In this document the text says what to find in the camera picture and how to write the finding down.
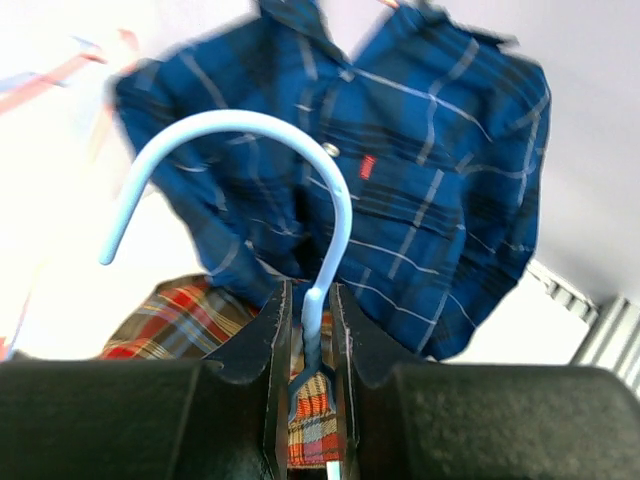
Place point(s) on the blue shirt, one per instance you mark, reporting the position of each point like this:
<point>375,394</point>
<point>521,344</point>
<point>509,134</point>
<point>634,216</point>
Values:
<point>438,132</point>

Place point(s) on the pink hanger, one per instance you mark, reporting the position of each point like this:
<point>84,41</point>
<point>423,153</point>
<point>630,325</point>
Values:
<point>15,100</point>
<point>390,2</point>

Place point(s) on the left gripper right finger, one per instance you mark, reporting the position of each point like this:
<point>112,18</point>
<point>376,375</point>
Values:
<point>370,416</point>

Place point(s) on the aluminium rail base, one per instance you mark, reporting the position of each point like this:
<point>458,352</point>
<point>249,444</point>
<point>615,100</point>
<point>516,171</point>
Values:
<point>612,339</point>

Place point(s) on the brown plaid shirt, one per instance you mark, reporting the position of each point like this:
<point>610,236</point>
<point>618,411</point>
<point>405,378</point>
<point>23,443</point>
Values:
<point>188,318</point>

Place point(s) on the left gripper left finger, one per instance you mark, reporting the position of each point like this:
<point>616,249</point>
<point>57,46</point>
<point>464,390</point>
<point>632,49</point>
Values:
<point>247,402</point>

